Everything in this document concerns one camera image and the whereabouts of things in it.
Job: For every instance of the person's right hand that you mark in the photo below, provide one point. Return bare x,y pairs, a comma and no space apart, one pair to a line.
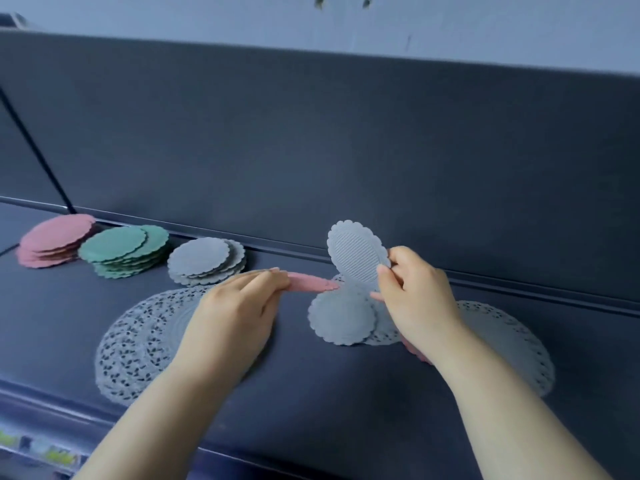
425,309

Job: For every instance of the person's left hand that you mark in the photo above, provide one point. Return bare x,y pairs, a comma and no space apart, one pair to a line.
225,329

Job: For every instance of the stack of small grey coasters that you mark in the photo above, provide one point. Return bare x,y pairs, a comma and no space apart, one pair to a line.
200,257

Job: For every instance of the stack of grey lace doilies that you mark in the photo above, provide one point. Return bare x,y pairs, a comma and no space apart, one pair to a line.
135,334

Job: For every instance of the stack of green coasters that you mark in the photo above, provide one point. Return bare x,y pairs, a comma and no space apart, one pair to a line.
115,242

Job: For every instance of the stack of pink coasters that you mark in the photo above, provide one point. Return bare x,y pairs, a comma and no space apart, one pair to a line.
55,234

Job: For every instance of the person's right forearm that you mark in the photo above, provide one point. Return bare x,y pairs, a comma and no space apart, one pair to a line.
510,424

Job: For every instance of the person's left forearm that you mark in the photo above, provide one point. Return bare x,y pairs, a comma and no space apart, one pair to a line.
150,429

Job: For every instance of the green yellow shelf label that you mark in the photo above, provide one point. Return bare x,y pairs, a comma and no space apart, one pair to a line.
7,438
61,457

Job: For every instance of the black slotted shelf upright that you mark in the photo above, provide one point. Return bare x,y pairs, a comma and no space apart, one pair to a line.
35,149

